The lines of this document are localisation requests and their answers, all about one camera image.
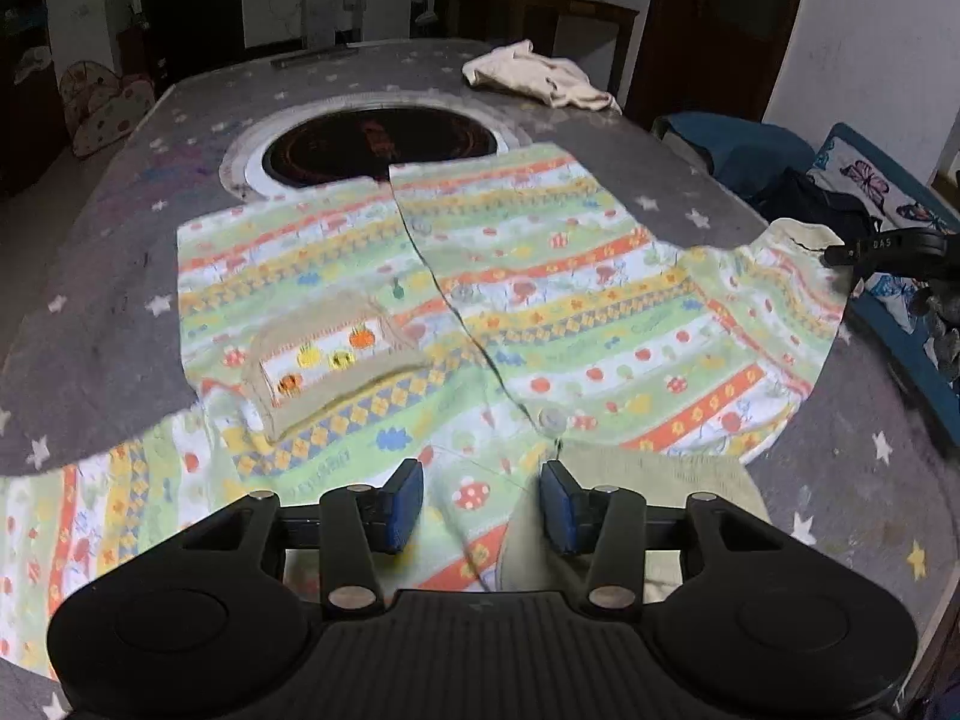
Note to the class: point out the white cloth bundle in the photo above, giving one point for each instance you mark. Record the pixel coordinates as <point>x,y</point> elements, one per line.
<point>30,61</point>

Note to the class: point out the brown wooden side desk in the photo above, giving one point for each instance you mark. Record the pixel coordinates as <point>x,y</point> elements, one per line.
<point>555,7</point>

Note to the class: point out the grey star-print tablecloth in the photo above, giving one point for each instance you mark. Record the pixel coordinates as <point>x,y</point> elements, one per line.
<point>97,255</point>

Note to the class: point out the polka dot play tent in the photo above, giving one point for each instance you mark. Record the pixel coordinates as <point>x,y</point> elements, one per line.
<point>105,116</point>

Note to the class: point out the colourful patterned children's shirt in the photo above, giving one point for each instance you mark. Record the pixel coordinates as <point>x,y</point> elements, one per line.
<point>525,292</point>

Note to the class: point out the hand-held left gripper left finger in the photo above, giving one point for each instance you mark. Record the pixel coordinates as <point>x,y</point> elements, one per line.
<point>405,506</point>

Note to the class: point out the wooden shelf cabinet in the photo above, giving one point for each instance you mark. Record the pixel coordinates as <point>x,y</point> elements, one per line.
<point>22,105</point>

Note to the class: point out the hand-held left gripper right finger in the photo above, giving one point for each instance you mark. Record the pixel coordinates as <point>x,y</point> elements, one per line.
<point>559,506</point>

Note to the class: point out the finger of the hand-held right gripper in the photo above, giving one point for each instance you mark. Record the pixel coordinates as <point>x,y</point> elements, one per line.
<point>840,255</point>

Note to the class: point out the round black induction cooktop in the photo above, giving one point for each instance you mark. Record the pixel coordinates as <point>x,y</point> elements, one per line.
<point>360,142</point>

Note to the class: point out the person's right hand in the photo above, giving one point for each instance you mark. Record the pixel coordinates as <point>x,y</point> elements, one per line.
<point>941,322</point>

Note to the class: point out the dark wooden door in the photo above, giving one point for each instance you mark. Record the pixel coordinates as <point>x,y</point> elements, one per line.
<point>191,0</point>

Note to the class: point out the dark bag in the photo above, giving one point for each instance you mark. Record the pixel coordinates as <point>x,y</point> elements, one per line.
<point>810,206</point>

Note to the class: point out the cream garment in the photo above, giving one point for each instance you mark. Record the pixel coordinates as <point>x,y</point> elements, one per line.
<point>540,75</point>

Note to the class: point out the brown glazed wooden door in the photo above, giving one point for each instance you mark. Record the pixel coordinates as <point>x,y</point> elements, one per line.
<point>712,30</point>

